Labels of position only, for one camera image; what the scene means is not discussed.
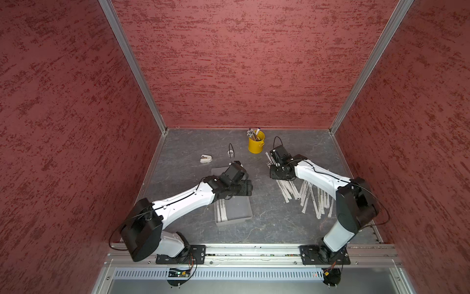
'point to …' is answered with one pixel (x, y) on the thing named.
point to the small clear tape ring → (230, 153)
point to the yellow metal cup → (256, 146)
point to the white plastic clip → (205, 158)
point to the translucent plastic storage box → (240, 207)
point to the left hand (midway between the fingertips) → (243, 190)
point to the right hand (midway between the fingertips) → (274, 177)
